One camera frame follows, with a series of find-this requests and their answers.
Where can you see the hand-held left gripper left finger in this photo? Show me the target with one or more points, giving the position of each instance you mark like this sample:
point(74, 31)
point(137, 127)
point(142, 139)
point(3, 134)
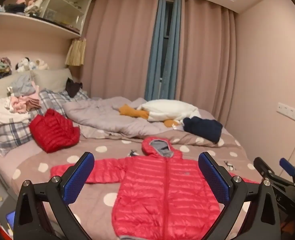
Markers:
point(78, 177)

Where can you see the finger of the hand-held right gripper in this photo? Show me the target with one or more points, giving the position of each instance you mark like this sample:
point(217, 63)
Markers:
point(261, 166)
point(287, 165)

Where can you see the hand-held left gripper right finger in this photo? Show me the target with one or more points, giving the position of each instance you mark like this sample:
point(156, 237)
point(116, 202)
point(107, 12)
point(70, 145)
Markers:
point(213, 177)

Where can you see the red hooded puffer jacket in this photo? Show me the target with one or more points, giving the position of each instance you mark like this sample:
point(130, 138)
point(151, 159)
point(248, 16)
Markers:
point(162, 192)

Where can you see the pink folded clothes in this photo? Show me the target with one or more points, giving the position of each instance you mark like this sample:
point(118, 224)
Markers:
point(25, 103)

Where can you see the white folded clothes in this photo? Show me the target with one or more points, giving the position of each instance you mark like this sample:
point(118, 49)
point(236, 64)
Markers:
point(8, 112)

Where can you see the pile of clothes on shelf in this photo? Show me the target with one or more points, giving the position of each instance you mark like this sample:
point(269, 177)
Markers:
point(25, 6)

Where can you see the bed with polka dot sheet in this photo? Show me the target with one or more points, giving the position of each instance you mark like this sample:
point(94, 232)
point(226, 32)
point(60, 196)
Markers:
point(112, 156)

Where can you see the navy folded garment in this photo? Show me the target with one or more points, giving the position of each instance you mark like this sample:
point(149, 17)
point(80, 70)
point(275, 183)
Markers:
point(205, 128)

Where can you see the folded red puffer jacket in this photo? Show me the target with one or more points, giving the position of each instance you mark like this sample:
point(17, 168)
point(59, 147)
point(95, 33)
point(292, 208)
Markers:
point(52, 132)

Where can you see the grey duvet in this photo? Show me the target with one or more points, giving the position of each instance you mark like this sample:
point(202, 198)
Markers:
point(105, 117)

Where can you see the plaid pillow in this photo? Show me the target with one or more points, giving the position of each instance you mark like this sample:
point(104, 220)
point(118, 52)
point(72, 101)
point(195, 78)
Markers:
point(12, 133)

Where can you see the blue flat object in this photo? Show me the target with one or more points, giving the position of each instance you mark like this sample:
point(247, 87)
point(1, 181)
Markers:
point(10, 220)

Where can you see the white goose plush toy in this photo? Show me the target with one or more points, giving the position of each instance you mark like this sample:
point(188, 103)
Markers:
point(167, 108)

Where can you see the dark brown garment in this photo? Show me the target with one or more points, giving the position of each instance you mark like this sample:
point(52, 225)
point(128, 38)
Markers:
point(72, 88)

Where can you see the beige pillow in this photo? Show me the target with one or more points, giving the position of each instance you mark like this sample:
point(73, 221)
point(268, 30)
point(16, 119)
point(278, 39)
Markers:
point(51, 78)
point(0, 86)

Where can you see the grey-blue folded garment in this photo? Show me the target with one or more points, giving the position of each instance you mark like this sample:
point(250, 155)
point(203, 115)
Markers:
point(23, 86)

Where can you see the pink curtain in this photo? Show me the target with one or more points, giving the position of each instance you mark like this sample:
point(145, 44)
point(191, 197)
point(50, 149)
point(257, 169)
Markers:
point(205, 62)
point(117, 50)

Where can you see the beige plush toy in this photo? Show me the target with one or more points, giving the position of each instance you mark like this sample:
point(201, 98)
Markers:
point(42, 64)

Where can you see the yellow pleated lamp shade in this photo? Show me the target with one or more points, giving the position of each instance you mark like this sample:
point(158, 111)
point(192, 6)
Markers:
point(76, 52)

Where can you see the black and white plush toy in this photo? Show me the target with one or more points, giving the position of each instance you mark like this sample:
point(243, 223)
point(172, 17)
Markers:
point(22, 65)

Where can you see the blue curtain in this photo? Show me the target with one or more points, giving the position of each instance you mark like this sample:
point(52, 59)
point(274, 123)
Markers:
point(156, 55)

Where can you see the floral cloth bundle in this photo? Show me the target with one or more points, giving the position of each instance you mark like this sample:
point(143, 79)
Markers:
point(0, 66)

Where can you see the window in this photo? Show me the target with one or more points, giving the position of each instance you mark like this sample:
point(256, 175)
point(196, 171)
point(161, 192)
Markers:
point(168, 22)

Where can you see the white wall outlet strip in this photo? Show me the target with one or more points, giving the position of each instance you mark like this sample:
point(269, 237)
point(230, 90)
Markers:
point(291, 111)

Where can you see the white wall shelf unit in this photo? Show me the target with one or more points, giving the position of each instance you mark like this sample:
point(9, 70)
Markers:
point(37, 22)

